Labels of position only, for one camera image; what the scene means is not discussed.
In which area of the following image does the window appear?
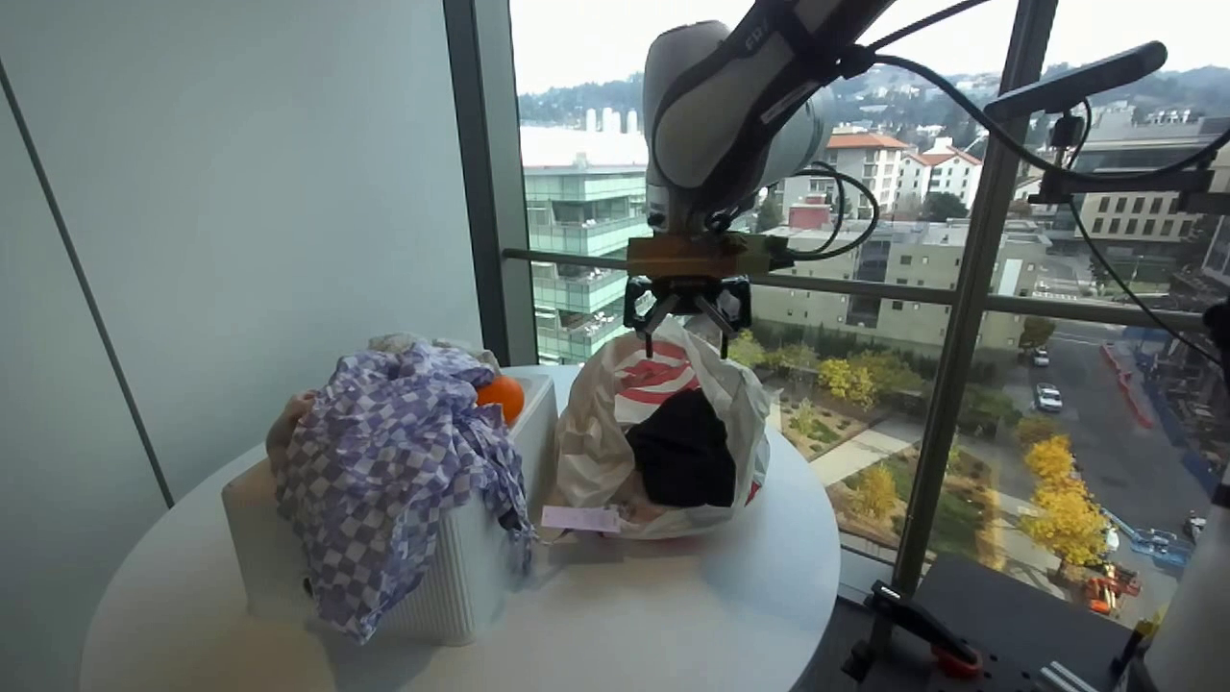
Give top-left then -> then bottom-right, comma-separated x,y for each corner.
443,0 -> 1230,635

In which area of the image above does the black cloth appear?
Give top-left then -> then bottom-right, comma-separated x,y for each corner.
624,386 -> 739,509

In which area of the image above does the pink paper slip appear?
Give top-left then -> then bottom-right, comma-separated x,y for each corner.
540,504 -> 624,535

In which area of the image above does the white storage box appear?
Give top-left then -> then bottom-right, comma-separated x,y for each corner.
221,372 -> 561,648

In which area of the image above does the cream cloth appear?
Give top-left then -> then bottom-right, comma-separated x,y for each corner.
367,332 -> 502,372

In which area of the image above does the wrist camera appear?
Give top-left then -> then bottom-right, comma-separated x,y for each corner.
627,233 -> 795,281

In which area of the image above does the orange fruit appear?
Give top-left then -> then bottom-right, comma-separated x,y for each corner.
475,374 -> 528,427

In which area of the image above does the black clamp with orange handle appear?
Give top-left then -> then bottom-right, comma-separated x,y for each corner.
843,579 -> 985,685

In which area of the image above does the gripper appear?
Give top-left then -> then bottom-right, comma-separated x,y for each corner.
623,275 -> 753,360

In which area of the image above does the beige cloth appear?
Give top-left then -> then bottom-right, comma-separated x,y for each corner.
265,388 -> 319,474

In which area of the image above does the white and red plastic bag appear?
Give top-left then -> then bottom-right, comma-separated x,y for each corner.
549,316 -> 774,542

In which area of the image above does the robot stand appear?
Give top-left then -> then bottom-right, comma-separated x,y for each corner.
844,552 -> 1171,692

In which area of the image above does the camera on mount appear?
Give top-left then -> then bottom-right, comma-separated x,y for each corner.
982,39 -> 1230,218

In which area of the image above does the black cable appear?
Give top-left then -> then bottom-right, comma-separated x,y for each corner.
1065,192 -> 1230,371

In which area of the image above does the purple checked cloth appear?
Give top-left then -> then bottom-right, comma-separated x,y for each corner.
275,343 -> 538,644

